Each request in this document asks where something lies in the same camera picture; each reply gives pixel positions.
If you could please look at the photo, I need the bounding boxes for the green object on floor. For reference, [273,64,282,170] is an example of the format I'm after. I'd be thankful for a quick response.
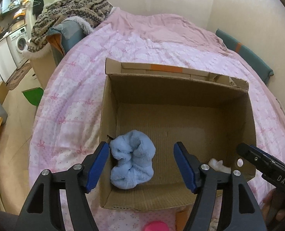
[22,87,44,106]

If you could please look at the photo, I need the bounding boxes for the plain pink blanket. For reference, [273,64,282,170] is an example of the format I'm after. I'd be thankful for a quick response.
[97,7,230,56]

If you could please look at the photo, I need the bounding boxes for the person's right hand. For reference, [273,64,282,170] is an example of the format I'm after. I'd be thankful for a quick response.
[262,188,285,225]

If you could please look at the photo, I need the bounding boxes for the light blue fluffy sock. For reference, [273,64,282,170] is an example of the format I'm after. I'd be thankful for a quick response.
[110,130,156,190]

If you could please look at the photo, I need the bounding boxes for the open cardboard box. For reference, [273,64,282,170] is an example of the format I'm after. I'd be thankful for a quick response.
[99,59,256,211]

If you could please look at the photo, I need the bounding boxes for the brown patterned knit blanket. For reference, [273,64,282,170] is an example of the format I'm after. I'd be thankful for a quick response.
[23,0,113,58]

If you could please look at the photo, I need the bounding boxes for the teal cushion with orange stripe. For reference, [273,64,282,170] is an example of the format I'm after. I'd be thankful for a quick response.
[215,29,274,85]

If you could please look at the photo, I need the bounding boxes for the grey blue pillow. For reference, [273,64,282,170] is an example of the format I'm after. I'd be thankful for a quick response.
[46,20,87,66]

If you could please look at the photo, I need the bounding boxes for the pink patterned quilt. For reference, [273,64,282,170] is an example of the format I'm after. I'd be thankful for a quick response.
[28,23,285,231]

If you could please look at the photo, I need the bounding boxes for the white sock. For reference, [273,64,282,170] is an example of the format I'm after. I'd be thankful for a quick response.
[208,158,231,174]

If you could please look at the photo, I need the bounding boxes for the white kitchen cabinets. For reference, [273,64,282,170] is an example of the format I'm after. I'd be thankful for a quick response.
[0,39,16,83]

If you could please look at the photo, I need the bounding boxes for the pink rubber toy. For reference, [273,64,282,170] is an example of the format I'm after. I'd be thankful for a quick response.
[143,221,169,231]

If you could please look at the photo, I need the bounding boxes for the white washing machine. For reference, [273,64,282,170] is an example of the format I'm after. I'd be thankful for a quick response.
[6,26,28,69]

